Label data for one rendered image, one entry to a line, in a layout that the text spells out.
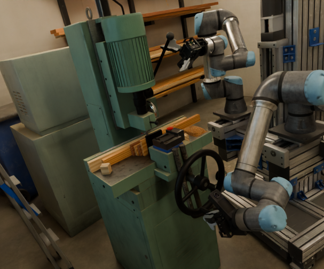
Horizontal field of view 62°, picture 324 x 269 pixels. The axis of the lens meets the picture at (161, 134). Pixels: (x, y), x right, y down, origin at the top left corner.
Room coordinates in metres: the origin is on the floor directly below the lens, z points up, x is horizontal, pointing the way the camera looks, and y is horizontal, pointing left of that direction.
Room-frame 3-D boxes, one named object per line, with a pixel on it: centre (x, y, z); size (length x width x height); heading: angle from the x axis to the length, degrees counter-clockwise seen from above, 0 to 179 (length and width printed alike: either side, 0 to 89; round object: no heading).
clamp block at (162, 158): (1.06, -0.03, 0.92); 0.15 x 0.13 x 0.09; 125
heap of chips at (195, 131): (1.29, -0.17, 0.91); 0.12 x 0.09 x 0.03; 35
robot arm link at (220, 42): (1.37, -0.35, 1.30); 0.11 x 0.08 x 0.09; 125
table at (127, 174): (1.13, 0.02, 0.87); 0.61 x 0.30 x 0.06; 125
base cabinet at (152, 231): (1.33, 0.14, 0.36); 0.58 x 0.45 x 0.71; 35
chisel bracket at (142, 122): (1.25, 0.08, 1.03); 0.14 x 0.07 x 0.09; 35
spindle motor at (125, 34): (1.23, 0.07, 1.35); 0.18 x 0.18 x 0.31
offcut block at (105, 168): (1.03, 0.26, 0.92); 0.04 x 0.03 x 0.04; 78
